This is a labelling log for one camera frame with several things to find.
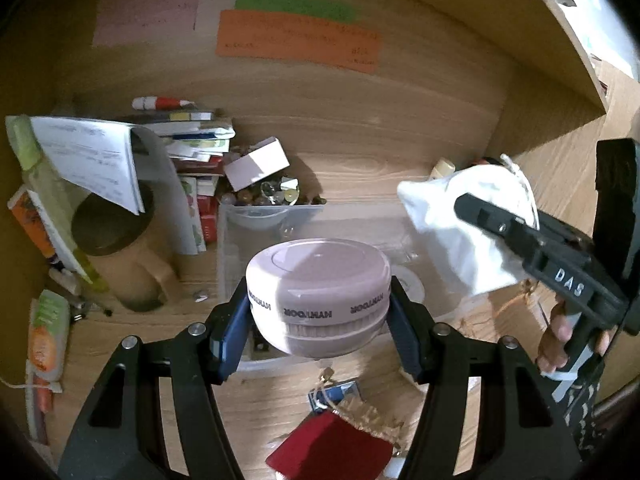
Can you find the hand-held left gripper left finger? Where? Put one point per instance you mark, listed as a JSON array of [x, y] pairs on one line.
[[232, 336]]

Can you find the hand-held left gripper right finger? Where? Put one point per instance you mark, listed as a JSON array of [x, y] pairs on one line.
[[405, 341]]

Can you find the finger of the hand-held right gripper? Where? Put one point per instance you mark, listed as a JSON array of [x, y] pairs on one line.
[[565, 232], [492, 220]]

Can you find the small blue box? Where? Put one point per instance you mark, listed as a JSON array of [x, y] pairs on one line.
[[347, 392]]

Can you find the clear plastic container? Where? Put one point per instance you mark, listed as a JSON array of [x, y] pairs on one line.
[[232, 245]]

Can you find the pink round desk vacuum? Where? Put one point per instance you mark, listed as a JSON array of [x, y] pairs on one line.
[[320, 285]]

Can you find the person's right forearm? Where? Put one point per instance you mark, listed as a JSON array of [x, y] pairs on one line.
[[582, 410]]

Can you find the person's right hand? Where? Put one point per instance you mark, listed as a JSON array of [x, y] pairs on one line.
[[555, 332]]

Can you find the white tape roll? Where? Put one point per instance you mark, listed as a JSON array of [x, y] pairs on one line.
[[412, 285]]

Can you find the small cream bottle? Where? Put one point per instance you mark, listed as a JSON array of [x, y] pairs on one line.
[[442, 168]]

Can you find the red pouch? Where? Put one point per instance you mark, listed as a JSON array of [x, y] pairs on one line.
[[330, 447]]

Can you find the tan mug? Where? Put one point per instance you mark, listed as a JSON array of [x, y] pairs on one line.
[[120, 260]]

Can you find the small white box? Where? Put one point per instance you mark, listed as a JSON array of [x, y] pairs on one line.
[[257, 162]]

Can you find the orange and green tube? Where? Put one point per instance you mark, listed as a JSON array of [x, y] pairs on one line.
[[47, 335]]

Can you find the orange pen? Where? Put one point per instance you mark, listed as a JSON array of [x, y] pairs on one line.
[[42, 405]]

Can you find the white printed paper sheet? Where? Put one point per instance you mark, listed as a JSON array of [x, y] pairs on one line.
[[90, 155]]

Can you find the light green long tube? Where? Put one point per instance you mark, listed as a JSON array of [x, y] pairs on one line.
[[47, 195]]

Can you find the red and white tube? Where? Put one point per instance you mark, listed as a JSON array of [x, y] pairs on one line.
[[160, 103]]

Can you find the orange sticky note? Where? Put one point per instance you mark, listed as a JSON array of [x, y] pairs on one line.
[[300, 42]]

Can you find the green sticky note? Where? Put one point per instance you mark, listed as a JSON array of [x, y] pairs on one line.
[[295, 6]]

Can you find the pink sticky note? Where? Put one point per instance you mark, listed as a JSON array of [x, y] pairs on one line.
[[145, 10]]

